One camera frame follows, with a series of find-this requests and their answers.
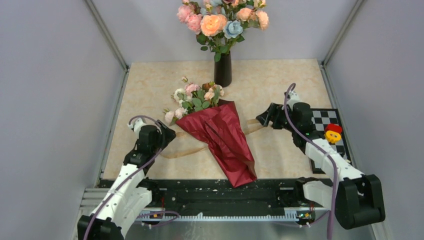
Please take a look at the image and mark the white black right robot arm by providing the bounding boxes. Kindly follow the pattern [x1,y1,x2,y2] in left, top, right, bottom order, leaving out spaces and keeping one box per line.
[256,102,386,230]

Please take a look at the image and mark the colourful artificial flower bunch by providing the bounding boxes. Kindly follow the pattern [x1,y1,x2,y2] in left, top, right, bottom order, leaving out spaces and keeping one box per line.
[176,0,270,63]

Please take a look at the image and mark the red paper bouquet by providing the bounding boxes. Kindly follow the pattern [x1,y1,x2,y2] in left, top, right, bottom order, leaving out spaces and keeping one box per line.
[176,99,257,188]

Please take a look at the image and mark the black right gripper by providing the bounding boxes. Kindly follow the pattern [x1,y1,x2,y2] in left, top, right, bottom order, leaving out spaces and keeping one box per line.
[256,103,298,133]

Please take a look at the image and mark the black white checkerboard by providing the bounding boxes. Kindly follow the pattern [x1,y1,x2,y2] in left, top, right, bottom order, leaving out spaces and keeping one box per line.
[306,108,352,175]

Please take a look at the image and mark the white toothed cable duct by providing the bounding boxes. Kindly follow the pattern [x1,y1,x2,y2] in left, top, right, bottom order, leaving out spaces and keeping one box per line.
[136,209,316,223]

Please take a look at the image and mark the pink white rose stems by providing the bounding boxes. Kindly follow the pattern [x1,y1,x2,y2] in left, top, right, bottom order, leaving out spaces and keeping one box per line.
[163,76,225,125]

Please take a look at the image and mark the red yellow toy block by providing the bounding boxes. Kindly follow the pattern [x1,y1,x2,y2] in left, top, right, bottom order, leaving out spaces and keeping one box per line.
[324,123,343,144]

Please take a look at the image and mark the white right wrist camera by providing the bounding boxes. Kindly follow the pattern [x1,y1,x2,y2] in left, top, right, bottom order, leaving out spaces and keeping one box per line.
[284,90,302,109]

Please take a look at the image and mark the beige satin ribbon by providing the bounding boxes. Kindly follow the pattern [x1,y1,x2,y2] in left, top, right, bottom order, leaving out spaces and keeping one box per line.
[160,119,264,159]

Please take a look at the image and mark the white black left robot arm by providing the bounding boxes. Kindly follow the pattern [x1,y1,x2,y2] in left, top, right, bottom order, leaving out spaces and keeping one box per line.
[76,115,177,240]

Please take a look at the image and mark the black cylindrical vase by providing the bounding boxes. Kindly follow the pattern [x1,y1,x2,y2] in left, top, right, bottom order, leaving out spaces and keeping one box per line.
[214,52,232,88]

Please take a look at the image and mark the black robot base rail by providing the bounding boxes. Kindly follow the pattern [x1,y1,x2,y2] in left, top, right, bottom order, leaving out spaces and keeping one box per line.
[140,179,318,217]

